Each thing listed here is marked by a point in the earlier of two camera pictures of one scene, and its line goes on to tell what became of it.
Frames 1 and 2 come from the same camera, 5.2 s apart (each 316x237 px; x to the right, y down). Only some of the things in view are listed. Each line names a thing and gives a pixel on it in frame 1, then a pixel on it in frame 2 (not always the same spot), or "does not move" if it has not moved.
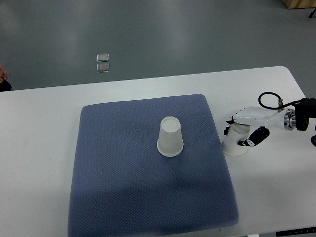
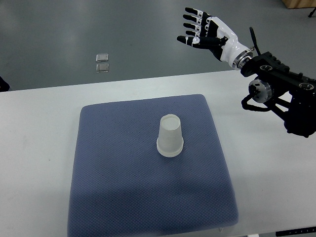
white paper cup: (237, 132) to (170, 142)
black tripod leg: (312, 14) does not move
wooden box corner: (299, 4) does not move
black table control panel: (296, 231) does not move
